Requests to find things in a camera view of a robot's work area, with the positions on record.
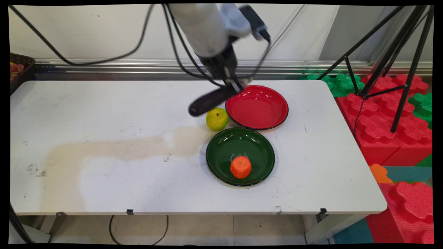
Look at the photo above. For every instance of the white table leg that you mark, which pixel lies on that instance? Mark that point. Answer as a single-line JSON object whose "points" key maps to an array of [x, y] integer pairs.
{"points": [[328, 228]]}

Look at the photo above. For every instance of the aluminium wall rail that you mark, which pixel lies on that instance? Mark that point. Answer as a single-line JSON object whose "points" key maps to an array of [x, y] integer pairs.
{"points": [[138, 65]]}

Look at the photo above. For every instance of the orange foam block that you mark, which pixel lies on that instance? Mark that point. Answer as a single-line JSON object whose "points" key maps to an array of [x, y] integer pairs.
{"points": [[379, 174]]}

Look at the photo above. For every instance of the black tripod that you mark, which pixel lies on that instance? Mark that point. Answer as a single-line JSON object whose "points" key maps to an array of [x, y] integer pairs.
{"points": [[398, 45]]}

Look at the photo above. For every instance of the green foam block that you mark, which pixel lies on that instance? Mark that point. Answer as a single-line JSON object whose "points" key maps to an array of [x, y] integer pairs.
{"points": [[423, 107], [341, 84]]}

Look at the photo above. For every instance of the orange toy fruit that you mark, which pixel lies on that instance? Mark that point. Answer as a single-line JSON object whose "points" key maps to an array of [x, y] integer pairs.
{"points": [[241, 167]]}

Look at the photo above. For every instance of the yellow-green toy apple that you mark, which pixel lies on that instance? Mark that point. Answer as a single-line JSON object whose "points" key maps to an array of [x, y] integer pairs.
{"points": [[217, 119]]}

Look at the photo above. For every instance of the large red foam block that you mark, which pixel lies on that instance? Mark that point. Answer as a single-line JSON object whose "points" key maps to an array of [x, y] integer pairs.
{"points": [[377, 121]]}

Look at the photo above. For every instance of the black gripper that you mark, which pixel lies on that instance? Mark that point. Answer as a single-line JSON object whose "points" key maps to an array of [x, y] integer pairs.
{"points": [[218, 64]]}

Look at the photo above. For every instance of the dark wicker basket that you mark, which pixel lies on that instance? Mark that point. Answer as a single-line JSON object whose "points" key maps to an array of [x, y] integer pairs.
{"points": [[22, 69]]}

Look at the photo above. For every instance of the green enamel plate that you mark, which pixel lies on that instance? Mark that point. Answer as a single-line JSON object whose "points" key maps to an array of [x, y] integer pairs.
{"points": [[238, 147]]}

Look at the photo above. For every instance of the toy fruit in basket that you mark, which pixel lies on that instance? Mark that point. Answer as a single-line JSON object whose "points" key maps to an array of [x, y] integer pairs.
{"points": [[15, 68]]}

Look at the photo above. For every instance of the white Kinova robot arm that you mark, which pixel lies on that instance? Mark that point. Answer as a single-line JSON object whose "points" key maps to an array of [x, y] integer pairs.
{"points": [[204, 27]]}

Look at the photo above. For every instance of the red enamel plate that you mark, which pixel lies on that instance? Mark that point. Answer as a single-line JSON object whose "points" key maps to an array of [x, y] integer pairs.
{"points": [[258, 108]]}

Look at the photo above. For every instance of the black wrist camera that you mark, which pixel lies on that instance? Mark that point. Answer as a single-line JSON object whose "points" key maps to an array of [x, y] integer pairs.
{"points": [[255, 20]]}

